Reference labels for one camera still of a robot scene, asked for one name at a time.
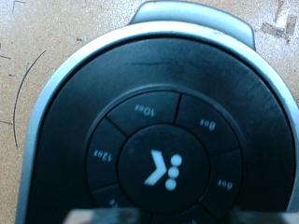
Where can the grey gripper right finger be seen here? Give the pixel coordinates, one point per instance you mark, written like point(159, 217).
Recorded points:
point(264, 218)

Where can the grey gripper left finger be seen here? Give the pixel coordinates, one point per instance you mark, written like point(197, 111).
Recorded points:
point(106, 217)

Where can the black Keurig coffee machine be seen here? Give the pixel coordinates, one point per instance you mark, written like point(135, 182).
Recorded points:
point(187, 93)

